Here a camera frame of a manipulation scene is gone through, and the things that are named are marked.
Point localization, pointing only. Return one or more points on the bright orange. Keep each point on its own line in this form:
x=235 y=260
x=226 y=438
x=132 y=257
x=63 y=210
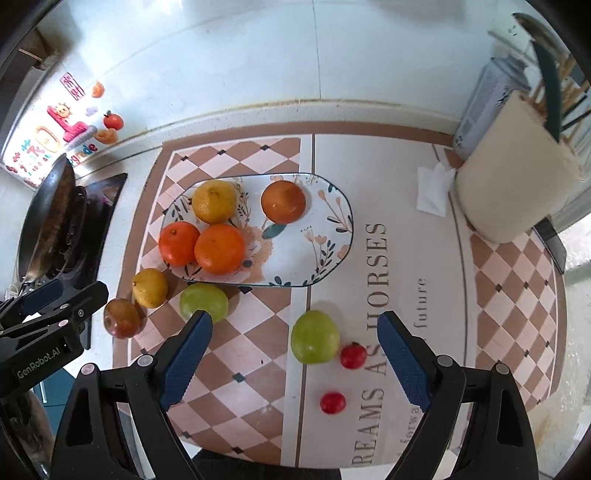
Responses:
x=219 y=249

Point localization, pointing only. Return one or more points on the red-orange tangerine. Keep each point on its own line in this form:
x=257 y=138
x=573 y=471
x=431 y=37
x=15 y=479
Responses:
x=178 y=242

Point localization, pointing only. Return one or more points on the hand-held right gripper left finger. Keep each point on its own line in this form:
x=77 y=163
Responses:
x=184 y=362

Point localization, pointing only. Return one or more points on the cream utensil holder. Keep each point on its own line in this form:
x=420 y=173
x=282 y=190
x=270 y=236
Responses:
x=515 y=175

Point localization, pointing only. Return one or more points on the red-brown apple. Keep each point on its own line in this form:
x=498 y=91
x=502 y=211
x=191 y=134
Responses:
x=122 y=318

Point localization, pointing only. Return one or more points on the black flat object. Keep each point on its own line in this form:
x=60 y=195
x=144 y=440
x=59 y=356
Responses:
x=551 y=244

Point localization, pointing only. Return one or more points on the small red fruit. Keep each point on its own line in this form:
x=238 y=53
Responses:
x=353 y=356
x=333 y=403

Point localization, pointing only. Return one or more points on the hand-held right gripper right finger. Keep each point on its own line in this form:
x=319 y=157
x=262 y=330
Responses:
x=402 y=364

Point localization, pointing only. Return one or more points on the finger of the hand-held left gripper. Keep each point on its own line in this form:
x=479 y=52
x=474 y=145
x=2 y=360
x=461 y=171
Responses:
x=41 y=295
x=78 y=304

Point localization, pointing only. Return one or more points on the black gas stove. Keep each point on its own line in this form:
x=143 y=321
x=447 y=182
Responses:
x=94 y=217

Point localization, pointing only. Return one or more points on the yellow orange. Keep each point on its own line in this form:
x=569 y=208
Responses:
x=214 y=201

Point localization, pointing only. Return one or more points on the red apple sticker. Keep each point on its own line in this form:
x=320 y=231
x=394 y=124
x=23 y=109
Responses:
x=112 y=121

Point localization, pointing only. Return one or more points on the floral oval plate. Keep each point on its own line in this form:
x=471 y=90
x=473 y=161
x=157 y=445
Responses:
x=300 y=240

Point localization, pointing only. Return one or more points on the dark orange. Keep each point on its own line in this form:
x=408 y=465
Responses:
x=283 y=201

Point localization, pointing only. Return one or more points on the checkered printed mat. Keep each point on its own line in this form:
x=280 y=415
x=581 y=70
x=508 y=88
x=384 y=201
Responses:
x=369 y=207

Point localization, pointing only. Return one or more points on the small yellow citrus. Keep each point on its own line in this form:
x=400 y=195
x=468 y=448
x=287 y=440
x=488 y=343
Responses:
x=150 y=288

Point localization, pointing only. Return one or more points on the green apple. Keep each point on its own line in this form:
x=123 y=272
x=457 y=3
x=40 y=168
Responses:
x=315 y=338
x=205 y=299

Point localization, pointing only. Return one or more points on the white paper napkin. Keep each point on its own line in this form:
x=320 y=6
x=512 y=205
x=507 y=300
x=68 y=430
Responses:
x=431 y=191

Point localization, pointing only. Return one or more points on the black wok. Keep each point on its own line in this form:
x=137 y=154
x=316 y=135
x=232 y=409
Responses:
x=48 y=221

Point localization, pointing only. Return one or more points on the orange fruit sticker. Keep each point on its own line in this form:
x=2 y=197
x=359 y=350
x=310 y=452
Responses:
x=107 y=136
x=98 y=88

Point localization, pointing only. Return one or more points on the bundle of wooden chopsticks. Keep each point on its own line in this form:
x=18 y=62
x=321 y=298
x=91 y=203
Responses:
x=569 y=81

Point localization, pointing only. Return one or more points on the grey-blue carton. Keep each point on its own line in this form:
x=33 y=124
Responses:
x=489 y=108

